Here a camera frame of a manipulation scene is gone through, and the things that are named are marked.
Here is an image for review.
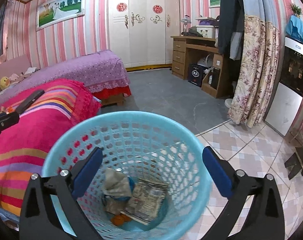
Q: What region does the orange round cap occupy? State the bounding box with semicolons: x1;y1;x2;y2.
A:
110;213;132;226

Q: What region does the printed snack wrapper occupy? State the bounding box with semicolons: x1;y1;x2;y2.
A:
120;178;169;225

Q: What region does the white wrapper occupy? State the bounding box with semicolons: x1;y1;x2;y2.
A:
102;168;135;215

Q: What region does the black phone wallet case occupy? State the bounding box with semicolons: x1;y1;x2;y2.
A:
15;89;45;114

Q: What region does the striped pink blanket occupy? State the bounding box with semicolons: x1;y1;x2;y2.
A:
0;79;101;216

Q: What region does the yellow duck plush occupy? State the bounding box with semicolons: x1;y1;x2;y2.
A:
0;76;11;90

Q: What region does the pink headboard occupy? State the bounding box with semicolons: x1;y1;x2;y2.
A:
0;55;31;80

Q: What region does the small dark wooden stool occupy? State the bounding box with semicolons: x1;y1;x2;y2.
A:
284;147;303;180

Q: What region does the black white water dispenser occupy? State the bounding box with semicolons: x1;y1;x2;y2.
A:
265;36;303;136

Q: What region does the light blue plastic basket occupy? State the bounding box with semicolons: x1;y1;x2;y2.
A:
41;111;212;239

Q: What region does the purple dotted bedspread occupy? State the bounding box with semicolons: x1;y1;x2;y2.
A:
0;50;130;106

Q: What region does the floral curtain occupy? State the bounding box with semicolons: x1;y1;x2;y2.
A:
228;15;280;128

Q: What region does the black box under desk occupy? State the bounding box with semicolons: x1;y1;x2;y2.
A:
188;64;208;87

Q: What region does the wooden desk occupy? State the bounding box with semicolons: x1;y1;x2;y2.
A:
171;36;229;98

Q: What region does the white wardrobe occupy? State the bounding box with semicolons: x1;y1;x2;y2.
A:
108;0;180;68

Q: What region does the blue cloth on dispenser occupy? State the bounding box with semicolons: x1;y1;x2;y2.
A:
285;15;303;43

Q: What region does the white storage box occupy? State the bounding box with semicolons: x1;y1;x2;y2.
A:
196;25;215;38

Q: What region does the dark hanging coat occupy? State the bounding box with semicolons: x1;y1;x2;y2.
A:
217;0;245;55

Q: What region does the small potted plant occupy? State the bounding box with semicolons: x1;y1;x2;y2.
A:
290;3;303;18

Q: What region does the desk lamp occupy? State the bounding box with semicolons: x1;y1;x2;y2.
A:
180;15;191;33

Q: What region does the wedding photo wall picture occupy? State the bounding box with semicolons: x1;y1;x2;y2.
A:
36;0;85;31

